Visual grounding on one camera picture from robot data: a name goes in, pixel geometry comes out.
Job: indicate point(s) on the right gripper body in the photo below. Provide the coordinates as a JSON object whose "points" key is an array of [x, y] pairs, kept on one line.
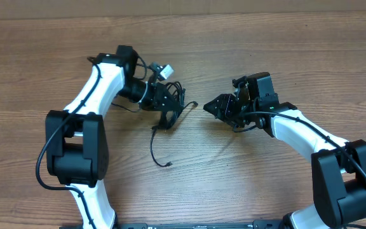
{"points": [[245, 105]]}

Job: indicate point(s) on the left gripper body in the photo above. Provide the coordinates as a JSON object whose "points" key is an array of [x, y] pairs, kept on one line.
{"points": [[154, 95]]}

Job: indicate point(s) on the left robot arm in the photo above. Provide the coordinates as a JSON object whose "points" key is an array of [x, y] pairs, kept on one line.
{"points": [[75, 156]]}

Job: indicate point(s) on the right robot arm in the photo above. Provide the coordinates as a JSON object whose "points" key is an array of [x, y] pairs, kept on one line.
{"points": [[338, 166]]}

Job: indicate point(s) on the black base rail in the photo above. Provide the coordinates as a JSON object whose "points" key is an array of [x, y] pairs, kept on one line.
{"points": [[256, 224]]}

